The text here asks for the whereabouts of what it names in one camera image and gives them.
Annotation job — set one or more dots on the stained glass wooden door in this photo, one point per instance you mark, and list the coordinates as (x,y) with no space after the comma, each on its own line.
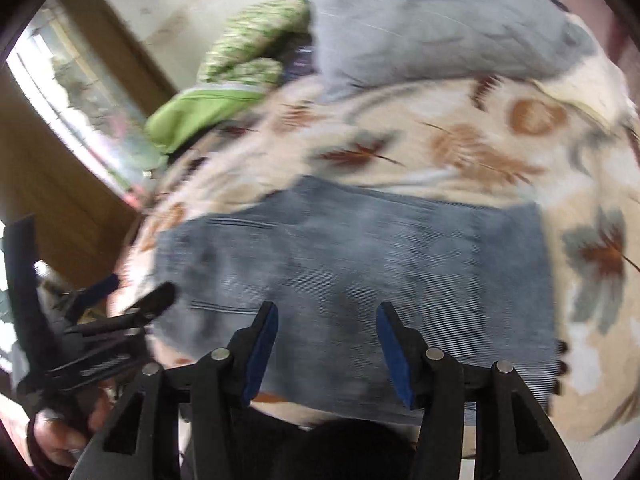
(60,160)

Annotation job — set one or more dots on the purple cloth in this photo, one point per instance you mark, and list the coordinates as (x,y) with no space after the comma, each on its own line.
(300,60)

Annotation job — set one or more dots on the leaf print blanket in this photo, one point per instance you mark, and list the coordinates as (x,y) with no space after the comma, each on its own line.
(450,135)

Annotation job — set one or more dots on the person's left hand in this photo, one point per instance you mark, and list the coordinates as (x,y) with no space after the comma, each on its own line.
(55,435)

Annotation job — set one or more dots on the cream printed pillow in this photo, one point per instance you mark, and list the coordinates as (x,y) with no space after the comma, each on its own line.
(610,80)

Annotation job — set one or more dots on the grey denim pants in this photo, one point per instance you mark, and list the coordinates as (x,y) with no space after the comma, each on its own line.
(350,260)

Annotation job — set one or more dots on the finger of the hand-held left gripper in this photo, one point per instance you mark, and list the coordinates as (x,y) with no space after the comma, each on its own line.
(150,302)
(105,286)

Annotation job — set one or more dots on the plain green cloth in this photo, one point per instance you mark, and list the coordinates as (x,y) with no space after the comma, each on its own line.
(200,110)

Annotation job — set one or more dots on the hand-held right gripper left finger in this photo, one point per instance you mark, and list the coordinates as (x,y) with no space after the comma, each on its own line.
(260,350)

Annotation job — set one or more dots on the green patterned quilt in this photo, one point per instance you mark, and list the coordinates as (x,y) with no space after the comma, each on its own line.
(250,40)

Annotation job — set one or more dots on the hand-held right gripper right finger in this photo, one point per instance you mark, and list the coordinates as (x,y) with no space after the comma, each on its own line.
(395,355)

